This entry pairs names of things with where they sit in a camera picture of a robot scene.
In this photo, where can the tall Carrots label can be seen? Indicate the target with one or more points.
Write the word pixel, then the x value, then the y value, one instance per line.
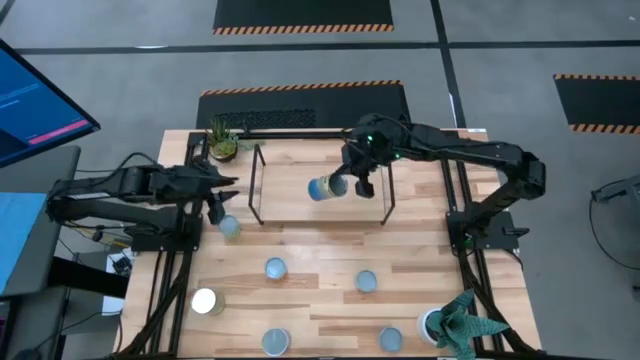
pixel 230 227

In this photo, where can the Mushroom label can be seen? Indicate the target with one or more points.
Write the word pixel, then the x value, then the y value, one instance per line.
pixel 366 281

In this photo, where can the black aluminium rail frame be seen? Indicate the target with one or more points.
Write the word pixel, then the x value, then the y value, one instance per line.
pixel 290 135

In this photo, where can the black desk crossbar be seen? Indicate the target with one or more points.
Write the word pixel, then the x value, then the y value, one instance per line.
pixel 87 277

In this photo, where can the orange patterned label can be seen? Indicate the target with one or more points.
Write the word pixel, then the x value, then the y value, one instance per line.
pixel 276 342

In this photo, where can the small black electronics box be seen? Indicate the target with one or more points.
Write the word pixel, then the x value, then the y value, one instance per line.
pixel 122 265

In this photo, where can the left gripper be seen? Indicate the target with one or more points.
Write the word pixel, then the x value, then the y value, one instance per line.
pixel 192 184

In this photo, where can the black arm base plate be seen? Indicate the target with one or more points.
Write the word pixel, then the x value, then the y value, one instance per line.
pixel 500 237
pixel 150 242

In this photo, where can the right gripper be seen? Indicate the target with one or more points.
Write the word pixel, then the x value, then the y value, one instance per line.
pixel 375 145

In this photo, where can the computer monitor blue screen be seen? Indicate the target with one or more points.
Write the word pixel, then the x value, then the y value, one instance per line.
pixel 30 110

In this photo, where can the short Green Peas can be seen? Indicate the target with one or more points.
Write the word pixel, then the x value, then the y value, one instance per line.
pixel 275 268

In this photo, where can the white paper sheet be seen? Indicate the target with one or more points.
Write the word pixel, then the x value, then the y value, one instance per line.
pixel 111 306

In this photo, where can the green spiky plant white pot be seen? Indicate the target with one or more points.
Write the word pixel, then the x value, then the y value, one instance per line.
pixel 452 325

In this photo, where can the tall Peas label can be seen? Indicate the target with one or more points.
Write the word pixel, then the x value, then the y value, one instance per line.
pixel 322 190

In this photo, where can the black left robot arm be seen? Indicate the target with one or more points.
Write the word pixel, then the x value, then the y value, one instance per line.
pixel 125 187

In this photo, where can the Salmon label can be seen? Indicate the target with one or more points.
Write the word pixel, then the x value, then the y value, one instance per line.
pixel 390 340

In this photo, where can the tall Peaches label can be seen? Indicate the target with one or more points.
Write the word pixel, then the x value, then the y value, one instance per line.
pixel 205 301

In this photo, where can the black hazard-striped floor mat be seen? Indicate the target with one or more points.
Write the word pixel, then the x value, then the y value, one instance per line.
pixel 350 107
pixel 600 100
pixel 300 12

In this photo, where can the small succulent in dark pot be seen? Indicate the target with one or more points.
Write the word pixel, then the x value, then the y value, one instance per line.
pixel 223 147

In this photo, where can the wooden shelf black metal frame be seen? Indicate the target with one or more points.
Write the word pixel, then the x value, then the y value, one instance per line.
pixel 290 200

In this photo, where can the dark grey side desk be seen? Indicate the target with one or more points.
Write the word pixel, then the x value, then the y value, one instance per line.
pixel 55 170

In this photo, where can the grey floor equipment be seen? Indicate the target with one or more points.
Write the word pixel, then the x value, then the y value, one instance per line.
pixel 622 192

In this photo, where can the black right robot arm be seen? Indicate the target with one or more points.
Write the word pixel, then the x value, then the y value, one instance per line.
pixel 475 147

